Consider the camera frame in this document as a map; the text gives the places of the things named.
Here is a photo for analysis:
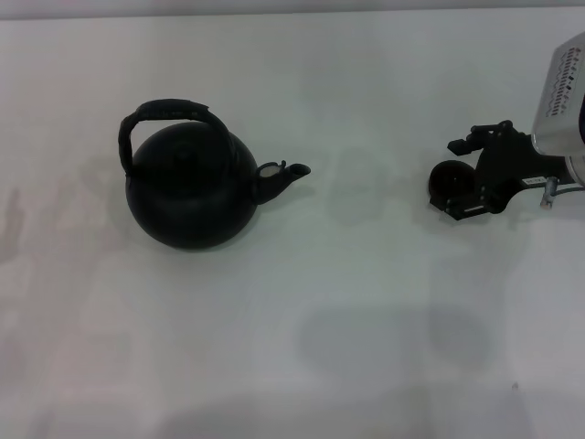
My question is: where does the black round teapot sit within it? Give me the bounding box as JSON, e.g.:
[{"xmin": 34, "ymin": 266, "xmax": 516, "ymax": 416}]
[{"xmin": 117, "ymin": 99, "xmax": 313, "ymax": 252}]

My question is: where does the right wrist cable with plug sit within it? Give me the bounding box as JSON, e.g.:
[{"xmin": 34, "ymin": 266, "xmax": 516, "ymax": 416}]
[{"xmin": 540, "ymin": 176, "xmax": 585, "ymax": 210}]

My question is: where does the small dark teacup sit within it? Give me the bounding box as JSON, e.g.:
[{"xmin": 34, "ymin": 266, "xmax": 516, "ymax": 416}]
[{"xmin": 429, "ymin": 162, "xmax": 479, "ymax": 207}]

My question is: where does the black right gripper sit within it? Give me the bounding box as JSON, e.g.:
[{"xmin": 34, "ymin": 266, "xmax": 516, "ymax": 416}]
[{"xmin": 428, "ymin": 119, "xmax": 575, "ymax": 224}]

